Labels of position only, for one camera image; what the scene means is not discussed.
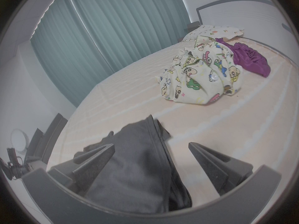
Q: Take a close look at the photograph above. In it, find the black T-shirt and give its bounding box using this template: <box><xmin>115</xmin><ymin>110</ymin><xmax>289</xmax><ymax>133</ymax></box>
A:
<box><xmin>74</xmin><ymin>114</ymin><xmax>193</xmax><ymax>215</ymax></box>

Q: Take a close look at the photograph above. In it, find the white printed pyjama top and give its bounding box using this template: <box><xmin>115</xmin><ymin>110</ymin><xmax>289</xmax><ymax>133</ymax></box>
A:
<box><xmin>155</xmin><ymin>35</ymin><xmax>244</xmax><ymax>104</ymax></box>

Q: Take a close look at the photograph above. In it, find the white printed pillow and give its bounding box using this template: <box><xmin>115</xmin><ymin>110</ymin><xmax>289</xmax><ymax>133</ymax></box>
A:
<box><xmin>182</xmin><ymin>25</ymin><xmax>245</xmax><ymax>41</ymax></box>

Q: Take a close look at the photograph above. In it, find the black chest of drawers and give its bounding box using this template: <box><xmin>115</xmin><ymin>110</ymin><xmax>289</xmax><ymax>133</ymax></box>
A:
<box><xmin>41</xmin><ymin>113</ymin><xmax>68</xmax><ymax>165</ymax></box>

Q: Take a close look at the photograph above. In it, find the purple garment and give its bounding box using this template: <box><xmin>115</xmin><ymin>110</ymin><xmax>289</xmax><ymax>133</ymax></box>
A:
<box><xmin>215</xmin><ymin>37</ymin><xmax>271</xmax><ymax>77</ymax></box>

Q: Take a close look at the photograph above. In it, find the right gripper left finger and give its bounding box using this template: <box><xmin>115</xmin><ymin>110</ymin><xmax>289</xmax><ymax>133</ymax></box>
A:
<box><xmin>47</xmin><ymin>144</ymin><xmax>115</xmax><ymax>194</ymax></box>

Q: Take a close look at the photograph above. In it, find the grey bedside table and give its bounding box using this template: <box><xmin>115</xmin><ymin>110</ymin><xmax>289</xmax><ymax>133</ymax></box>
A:
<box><xmin>179</xmin><ymin>21</ymin><xmax>202</xmax><ymax>42</ymax></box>

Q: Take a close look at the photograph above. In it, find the bed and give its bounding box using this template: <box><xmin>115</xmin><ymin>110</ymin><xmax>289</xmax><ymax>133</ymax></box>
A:
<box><xmin>45</xmin><ymin>0</ymin><xmax>299</xmax><ymax>210</ymax></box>

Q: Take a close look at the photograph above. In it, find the round white-framed mirror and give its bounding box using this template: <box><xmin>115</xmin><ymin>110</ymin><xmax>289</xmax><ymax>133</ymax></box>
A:
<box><xmin>11</xmin><ymin>128</ymin><xmax>30</xmax><ymax>154</ymax></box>

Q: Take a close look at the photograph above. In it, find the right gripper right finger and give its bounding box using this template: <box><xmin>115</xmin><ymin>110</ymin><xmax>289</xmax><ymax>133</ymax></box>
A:
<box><xmin>188</xmin><ymin>142</ymin><xmax>254</xmax><ymax>195</ymax></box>

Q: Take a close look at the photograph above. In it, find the black dressing table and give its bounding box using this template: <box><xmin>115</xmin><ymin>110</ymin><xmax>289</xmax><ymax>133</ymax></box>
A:
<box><xmin>25</xmin><ymin>128</ymin><xmax>44</xmax><ymax>163</ymax></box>

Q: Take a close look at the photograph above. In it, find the blue-green curtain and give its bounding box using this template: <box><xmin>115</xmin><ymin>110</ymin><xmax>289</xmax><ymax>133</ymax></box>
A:
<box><xmin>30</xmin><ymin>0</ymin><xmax>115</xmax><ymax>108</ymax></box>
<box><xmin>67</xmin><ymin>0</ymin><xmax>191</xmax><ymax>73</ymax></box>

